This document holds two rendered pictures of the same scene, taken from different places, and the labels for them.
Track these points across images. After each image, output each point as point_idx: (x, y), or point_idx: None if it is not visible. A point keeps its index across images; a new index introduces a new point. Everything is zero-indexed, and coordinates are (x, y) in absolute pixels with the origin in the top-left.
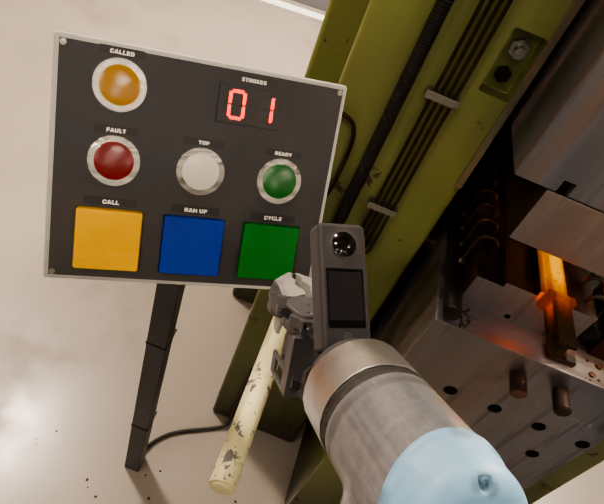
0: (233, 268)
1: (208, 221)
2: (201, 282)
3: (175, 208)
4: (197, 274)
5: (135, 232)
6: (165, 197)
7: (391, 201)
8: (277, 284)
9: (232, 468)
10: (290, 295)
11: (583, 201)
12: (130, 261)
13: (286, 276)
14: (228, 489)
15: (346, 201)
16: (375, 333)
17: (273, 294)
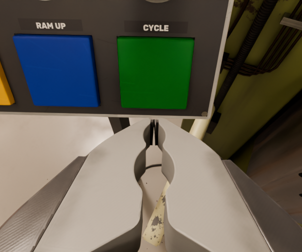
0: (116, 97)
1: (67, 39)
2: (85, 113)
3: (24, 24)
4: (75, 106)
5: None
6: (6, 9)
7: None
8: (78, 169)
9: (157, 231)
10: (65, 250)
11: None
12: None
13: (131, 132)
14: (154, 245)
15: (258, 20)
16: (270, 127)
17: None
